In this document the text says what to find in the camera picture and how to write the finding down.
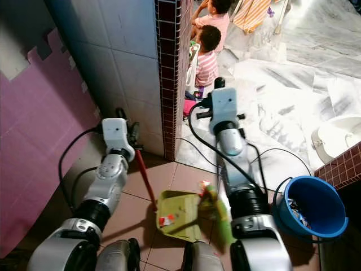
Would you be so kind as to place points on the pink foam mat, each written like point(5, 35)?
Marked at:
point(39, 164)

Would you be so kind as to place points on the pink plastic stool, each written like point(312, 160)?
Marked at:
point(189, 108)

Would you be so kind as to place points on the robot leg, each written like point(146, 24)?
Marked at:
point(117, 257)
point(203, 258)

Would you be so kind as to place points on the child in striped shirt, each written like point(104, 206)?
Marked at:
point(207, 65)

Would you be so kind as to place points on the robot right leg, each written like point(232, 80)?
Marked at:
point(203, 258)

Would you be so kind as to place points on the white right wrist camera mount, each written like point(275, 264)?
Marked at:
point(224, 104)

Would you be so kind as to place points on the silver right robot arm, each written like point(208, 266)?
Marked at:
point(245, 209)

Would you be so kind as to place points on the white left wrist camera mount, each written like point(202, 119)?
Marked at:
point(115, 134)

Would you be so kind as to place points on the child in pink shirt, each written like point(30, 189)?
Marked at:
point(215, 20)

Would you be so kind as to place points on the white ceramic toilet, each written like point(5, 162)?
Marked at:
point(335, 138)

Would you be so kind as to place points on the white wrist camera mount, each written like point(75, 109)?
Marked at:
point(224, 104)
point(115, 134)

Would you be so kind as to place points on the blue plastic bucket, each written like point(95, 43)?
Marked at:
point(324, 206)

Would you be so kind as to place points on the orange striped cloth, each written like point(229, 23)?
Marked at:
point(252, 12)

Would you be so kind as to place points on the white plastic chair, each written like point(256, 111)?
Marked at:
point(192, 56)

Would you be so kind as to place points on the robot left leg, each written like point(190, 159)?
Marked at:
point(117, 257)

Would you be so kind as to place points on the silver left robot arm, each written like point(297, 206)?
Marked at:
point(107, 183)

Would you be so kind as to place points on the red and white trash piece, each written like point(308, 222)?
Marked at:
point(166, 221)

